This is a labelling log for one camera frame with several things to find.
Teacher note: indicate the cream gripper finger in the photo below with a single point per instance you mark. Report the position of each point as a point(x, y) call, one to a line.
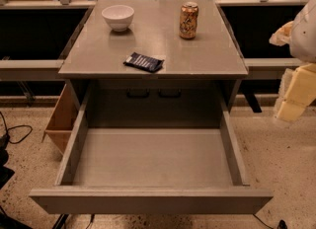
point(282, 35)
point(296, 92)

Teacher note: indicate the orange patterned drink can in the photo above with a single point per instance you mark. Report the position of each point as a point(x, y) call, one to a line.
point(188, 20)

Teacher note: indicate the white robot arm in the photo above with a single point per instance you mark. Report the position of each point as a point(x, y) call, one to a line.
point(302, 43)

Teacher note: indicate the grey cabinet with top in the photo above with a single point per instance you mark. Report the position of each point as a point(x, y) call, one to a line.
point(194, 87)

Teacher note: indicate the open grey top drawer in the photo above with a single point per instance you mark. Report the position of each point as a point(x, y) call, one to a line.
point(164, 154)

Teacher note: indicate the dark blue snack packet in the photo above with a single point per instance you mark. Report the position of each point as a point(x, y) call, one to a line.
point(143, 62)

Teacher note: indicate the white ceramic bowl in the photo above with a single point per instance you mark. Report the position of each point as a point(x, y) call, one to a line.
point(118, 17)

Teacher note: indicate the right grey metal rail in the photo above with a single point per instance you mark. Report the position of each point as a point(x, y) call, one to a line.
point(269, 68)

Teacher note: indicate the grey metal rail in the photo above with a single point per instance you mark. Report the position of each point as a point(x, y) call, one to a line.
point(269, 68)
point(29, 70)

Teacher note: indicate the left grey metal rail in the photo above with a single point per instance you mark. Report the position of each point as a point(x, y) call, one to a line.
point(29, 70)

